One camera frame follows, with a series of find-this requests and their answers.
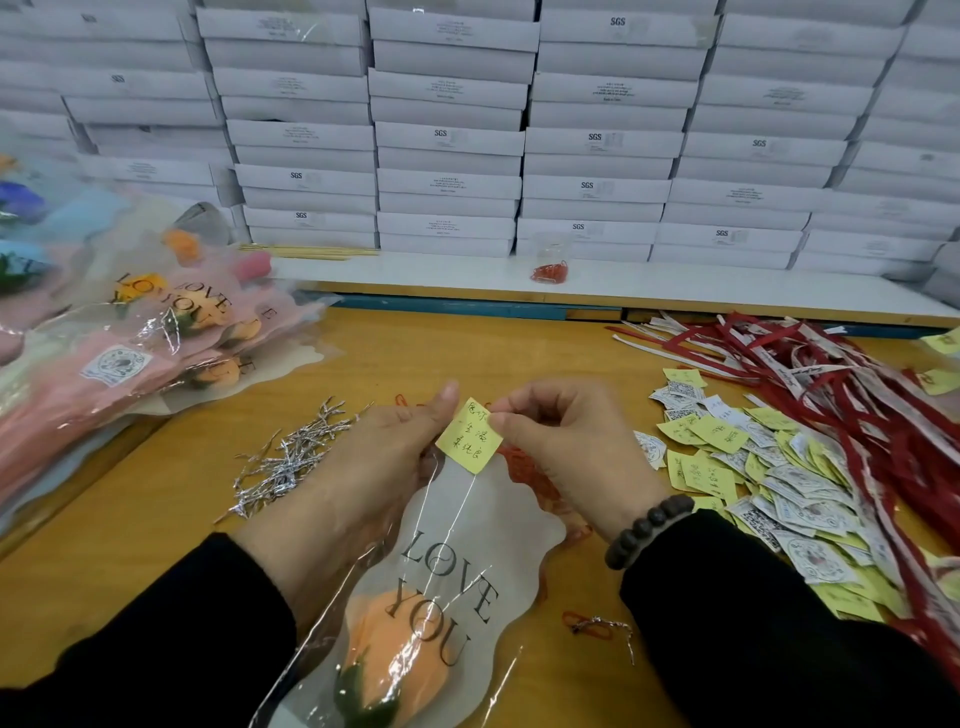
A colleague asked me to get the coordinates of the person's left hand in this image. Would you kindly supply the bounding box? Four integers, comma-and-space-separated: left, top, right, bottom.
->
232, 379, 464, 602

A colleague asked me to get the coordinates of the person's right hand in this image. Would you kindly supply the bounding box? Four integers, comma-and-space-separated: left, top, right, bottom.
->
487, 378, 672, 542

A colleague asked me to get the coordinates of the yellow note tag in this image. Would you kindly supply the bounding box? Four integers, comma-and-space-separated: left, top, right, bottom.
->
435, 397, 504, 477

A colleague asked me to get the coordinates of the cream orange rose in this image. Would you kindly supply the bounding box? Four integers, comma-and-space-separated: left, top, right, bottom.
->
270, 450, 569, 728

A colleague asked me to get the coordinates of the pile of yellow white tags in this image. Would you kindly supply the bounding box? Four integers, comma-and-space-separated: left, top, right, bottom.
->
630, 322, 960, 624

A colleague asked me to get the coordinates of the pile of red ribbons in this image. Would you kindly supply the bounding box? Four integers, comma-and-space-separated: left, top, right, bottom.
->
607, 312, 960, 684

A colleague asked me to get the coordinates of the pile of flowers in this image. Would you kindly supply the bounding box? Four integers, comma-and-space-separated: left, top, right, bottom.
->
0, 150, 332, 512

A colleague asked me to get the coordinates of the person's right forearm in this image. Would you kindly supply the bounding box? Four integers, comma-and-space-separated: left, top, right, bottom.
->
619, 510, 960, 728

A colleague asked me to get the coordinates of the person's left forearm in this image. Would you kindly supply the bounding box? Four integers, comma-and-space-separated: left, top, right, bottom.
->
0, 532, 299, 728

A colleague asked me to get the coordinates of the pile of silver twist ties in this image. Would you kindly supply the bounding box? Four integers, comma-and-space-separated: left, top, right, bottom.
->
225, 397, 362, 519

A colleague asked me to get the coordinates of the small bag of red clips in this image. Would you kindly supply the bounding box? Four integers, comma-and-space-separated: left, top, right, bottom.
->
531, 247, 570, 285

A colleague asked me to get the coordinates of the pile of orange paper clips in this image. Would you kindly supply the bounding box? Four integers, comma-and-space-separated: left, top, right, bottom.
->
390, 390, 635, 644

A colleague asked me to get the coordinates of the long white board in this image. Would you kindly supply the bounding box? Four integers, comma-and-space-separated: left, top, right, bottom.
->
277, 250, 960, 327

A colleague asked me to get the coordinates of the wooden sticks bundle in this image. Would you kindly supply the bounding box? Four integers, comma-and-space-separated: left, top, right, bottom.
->
255, 244, 380, 261

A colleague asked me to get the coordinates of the slanted stack of white boxes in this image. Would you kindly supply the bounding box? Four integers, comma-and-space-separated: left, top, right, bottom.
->
922, 240, 960, 309

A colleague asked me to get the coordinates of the black bead bracelet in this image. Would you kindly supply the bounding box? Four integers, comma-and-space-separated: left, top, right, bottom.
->
604, 495, 696, 572

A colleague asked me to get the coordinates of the wall of stacked white boxes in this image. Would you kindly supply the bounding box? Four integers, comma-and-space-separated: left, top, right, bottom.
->
0, 0, 960, 284

